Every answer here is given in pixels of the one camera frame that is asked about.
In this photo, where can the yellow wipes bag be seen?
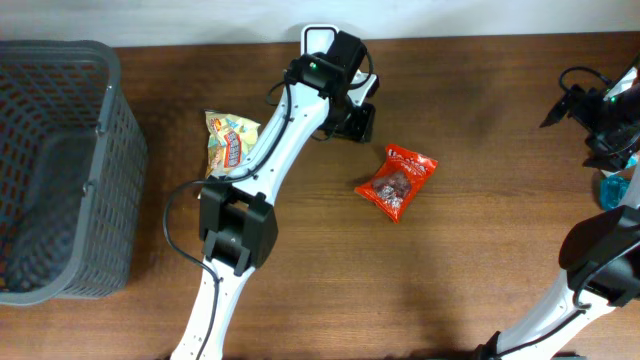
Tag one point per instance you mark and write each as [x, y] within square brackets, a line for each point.
[231, 138]

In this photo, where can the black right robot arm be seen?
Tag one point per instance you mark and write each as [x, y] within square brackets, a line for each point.
[599, 258]

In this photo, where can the blue mouthwash bottle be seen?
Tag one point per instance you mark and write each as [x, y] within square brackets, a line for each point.
[614, 185]

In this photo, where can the grey plastic basket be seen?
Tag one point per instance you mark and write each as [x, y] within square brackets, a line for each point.
[73, 166]

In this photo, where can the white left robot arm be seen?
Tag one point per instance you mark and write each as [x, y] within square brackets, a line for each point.
[237, 220]

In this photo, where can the red candy bag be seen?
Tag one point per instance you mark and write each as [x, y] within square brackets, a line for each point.
[395, 184]

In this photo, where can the white barcode scanner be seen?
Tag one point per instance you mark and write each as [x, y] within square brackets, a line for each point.
[317, 38]

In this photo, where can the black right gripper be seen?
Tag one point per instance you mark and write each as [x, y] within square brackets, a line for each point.
[614, 151]

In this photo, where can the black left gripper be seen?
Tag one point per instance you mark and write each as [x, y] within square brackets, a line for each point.
[362, 129]

